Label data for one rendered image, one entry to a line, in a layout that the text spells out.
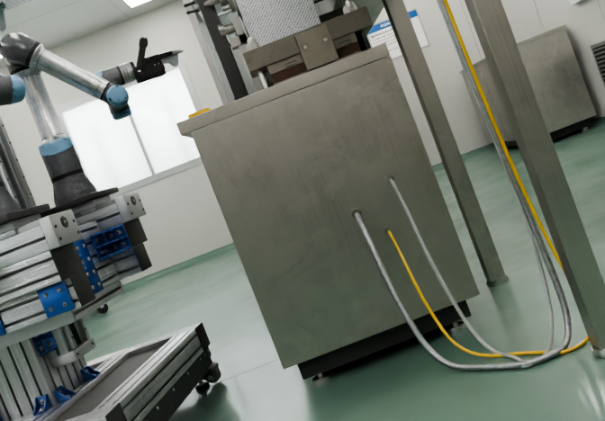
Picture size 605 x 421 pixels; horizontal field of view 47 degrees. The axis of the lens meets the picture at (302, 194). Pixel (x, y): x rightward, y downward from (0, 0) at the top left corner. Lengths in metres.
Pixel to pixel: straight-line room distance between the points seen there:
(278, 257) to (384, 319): 0.37
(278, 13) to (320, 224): 0.73
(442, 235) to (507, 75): 0.66
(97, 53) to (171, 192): 1.74
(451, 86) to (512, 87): 6.49
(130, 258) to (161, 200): 5.56
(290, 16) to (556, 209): 1.14
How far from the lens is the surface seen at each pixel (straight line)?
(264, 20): 2.38
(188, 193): 7.99
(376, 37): 8.05
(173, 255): 8.08
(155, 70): 2.79
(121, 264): 2.51
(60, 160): 2.57
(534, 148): 1.65
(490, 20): 1.65
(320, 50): 2.14
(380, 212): 2.09
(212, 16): 2.74
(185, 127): 2.10
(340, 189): 2.08
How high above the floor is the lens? 0.67
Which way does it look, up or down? 3 degrees down
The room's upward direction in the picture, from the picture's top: 21 degrees counter-clockwise
